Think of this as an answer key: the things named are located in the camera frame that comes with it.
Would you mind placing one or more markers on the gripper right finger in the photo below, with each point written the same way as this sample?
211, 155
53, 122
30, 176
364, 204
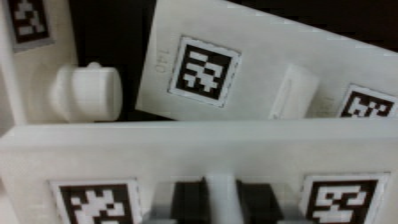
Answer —
259, 201

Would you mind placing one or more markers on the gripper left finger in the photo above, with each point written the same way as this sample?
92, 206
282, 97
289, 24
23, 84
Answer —
191, 203

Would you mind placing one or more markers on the white cabinet door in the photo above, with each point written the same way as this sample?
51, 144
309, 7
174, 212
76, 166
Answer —
243, 66
90, 173

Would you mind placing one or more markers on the white cabinet body box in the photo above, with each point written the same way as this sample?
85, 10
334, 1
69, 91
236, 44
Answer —
62, 92

